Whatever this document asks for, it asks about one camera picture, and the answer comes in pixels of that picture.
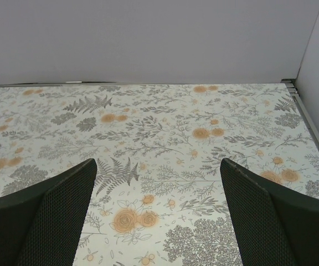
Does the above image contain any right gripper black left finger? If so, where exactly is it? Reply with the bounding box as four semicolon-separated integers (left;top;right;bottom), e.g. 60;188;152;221
0;158;97;265

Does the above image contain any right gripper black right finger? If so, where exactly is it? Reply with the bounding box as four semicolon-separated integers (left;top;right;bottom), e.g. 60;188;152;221
220;158;319;265

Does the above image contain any floral patterned table cloth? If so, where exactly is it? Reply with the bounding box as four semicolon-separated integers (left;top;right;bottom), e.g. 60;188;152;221
0;84;319;265

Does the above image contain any aluminium table edge rail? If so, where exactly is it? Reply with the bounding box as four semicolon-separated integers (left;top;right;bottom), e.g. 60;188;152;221
280;78;319;181

